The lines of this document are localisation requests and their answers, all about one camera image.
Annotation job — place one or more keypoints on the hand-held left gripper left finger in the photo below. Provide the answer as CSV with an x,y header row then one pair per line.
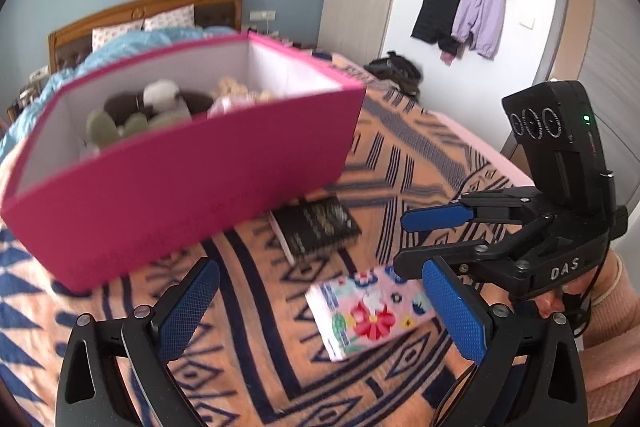
x,y
190,307

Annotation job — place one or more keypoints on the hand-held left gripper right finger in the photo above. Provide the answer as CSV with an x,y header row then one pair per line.
x,y
455,312

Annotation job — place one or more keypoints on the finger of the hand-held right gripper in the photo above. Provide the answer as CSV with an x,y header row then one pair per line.
x,y
450,254
435,216

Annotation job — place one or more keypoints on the floral tissue pack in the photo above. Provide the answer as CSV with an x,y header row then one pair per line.
x,y
370,317

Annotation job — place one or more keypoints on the pink cardboard box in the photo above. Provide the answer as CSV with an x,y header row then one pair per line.
x,y
175,187

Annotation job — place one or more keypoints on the cream plush toy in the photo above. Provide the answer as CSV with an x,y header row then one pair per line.
x,y
232,88

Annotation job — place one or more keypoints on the person's right hand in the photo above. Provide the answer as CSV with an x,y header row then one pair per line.
x,y
550,304

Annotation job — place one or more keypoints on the black book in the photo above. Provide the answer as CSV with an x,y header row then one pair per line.
x,y
315,224

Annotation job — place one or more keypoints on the black bag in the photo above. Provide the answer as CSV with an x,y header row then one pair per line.
x,y
395,74

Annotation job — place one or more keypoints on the pink garment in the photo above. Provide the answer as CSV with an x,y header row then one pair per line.
x,y
449,58

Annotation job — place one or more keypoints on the grey brown door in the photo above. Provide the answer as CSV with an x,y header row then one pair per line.
x,y
580,7

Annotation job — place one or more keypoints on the purple jacket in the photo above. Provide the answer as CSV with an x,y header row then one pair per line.
x,y
482,7

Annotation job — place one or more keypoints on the green plush toy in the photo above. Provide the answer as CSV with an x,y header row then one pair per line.
x,y
105,129

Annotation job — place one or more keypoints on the small pink toy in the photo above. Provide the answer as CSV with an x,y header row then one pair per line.
x,y
225,107

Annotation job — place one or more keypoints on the black jacket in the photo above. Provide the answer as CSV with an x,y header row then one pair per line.
x,y
440,7

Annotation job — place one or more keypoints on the cluttered bedside table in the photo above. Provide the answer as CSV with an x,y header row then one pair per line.
x,y
27,97

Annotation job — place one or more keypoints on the blue duvet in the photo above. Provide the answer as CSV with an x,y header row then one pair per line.
x,y
125,44

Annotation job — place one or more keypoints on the white patterned pillow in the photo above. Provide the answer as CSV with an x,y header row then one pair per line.
x,y
117,34
170,18

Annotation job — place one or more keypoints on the wooden headboard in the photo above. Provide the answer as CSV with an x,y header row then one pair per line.
x,y
150,4

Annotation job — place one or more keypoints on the white light switch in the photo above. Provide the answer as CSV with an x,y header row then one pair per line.
x,y
527,23

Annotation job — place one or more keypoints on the white wall socket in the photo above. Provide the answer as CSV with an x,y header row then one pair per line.
x,y
262,15

